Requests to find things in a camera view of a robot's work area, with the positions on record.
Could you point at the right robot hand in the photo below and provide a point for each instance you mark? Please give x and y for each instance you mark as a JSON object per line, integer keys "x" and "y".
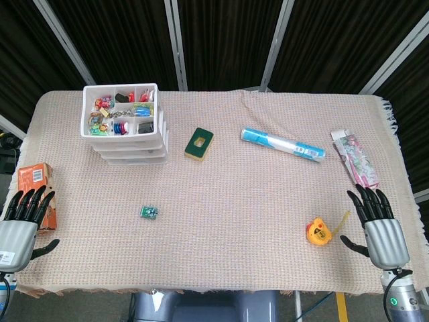
{"x": 385, "y": 241}

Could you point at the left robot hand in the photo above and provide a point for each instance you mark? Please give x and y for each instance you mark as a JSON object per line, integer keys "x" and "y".
{"x": 18, "y": 241}

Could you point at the small green circuit board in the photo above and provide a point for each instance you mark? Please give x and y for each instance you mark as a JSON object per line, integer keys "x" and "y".
{"x": 149, "y": 212}

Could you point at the clear plastic drawer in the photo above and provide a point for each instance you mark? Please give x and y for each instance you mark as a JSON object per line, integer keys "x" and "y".
{"x": 134, "y": 151}
{"x": 127, "y": 141}
{"x": 137, "y": 161}

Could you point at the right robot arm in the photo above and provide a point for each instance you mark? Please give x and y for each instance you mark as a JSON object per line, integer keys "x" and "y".
{"x": 403, "y": 302}

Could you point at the orange carton box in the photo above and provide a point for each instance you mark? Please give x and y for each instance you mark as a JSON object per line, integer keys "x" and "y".
{"x": 33, "y": 174}

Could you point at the yellow tape measure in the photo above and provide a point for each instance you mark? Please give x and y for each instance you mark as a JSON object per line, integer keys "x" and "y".
{"x": 318, "y": 233}

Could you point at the black device beside table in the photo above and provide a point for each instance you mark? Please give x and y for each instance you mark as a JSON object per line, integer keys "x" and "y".
{"x": 6, "y": 161}

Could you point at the pink floral packet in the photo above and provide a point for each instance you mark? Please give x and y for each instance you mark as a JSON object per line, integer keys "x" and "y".
{"x": 358, "y": 161}

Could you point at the white table leg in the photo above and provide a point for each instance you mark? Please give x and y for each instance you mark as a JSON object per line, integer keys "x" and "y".
{"x": 298, "y": 307}

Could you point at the black curtain panel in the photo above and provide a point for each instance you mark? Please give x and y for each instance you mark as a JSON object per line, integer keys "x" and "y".
{"x": 335, "y": 40}
{"x": 228, "y": 40}
{"x": 415, "y": 117}
{"x": 117, "y": 40}
{"x": 20, "y": 60}

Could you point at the colourful small clips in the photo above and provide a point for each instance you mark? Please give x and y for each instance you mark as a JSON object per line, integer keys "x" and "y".
{"x": 99, "y": 125}
{"x": 103, "y": 103}

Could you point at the blue white plastic roll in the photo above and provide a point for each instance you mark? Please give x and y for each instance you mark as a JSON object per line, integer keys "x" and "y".
{"x": 281, "y": 144}

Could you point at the small tan block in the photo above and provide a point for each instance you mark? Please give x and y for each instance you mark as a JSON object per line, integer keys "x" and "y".
{"x": 106, "y": 113}

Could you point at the beige woven tablecloth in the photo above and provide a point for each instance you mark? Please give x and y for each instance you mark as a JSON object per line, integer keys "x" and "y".
{"x": 218, "y": 218}

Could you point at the black square clip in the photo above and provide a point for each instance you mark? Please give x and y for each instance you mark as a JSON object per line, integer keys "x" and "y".
{"x": 145, "y": 128}

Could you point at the black rubber piece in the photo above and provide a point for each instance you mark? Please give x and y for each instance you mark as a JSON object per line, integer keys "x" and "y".
{"x": 121, "y": 98}

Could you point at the green blue packet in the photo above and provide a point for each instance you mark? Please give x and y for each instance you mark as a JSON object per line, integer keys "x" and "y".
{"x": 142, "y": 110}

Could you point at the small red clip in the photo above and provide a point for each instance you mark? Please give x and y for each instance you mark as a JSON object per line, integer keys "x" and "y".
{"x": 132, "y": 97}

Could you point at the grey robot torso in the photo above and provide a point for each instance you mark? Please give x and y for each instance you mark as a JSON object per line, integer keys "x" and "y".
{"x": 207, "y": 308}

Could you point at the red white trinket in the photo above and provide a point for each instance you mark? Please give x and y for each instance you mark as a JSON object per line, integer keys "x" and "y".
{"x": 146, "y": 96}

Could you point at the green yellow sponge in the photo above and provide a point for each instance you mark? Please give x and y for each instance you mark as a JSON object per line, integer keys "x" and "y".
{"x": 199, "y": 145}

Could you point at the grey partition post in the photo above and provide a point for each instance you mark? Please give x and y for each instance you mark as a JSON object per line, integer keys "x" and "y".
{"x": 277, "y": 43}
{"x": 62, "y": 37}
{"x": 10, "y": 126}
{"x": 395, "y": 63}
{"x": 176, "y": 43}

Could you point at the white plastic drawer organizer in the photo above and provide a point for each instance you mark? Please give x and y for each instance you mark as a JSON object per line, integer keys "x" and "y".
{"x": 88, "y": 110}

